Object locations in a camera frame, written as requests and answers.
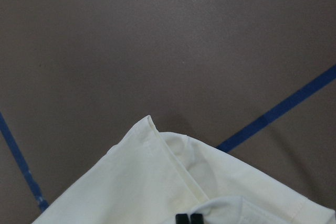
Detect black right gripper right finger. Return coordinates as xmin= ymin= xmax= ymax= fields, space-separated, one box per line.
xmin=190 ymin=214 xmax=203 ymax=224

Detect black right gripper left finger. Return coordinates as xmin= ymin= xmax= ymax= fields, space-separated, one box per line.
xmin=175 ymin=214 xmax=190 ymax=224

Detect blue tape grid lines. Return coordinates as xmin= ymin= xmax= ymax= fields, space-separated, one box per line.
xmin=1 ymin=65 xmax=335 ymax=212

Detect cream long-sleeve printed shirt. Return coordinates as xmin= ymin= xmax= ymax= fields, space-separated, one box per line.
xmin=36 ymin=116 xmax=335 ymax=223

